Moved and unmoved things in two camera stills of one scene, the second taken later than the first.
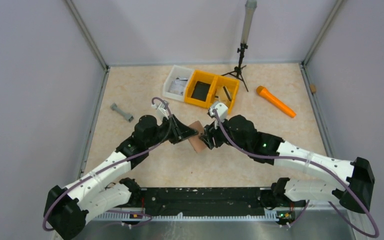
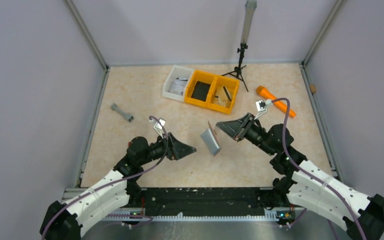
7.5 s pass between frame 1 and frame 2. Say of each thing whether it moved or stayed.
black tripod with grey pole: stayed
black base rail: stayed
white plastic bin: stayed
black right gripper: moved
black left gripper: moved
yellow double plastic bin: stayed
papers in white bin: stayed
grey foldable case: moved
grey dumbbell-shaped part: stayed
